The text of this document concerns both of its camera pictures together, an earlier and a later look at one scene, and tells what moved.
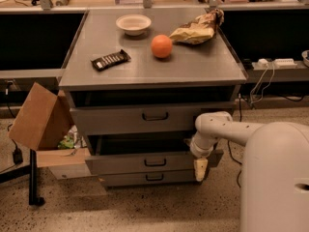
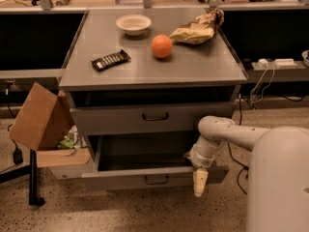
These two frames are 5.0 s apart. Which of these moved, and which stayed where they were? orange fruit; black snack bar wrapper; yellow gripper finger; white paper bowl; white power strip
Moved: yellow gripper finger
Stayed: orange fruit; white power strip; black snack bar wrapper; white paper bowl
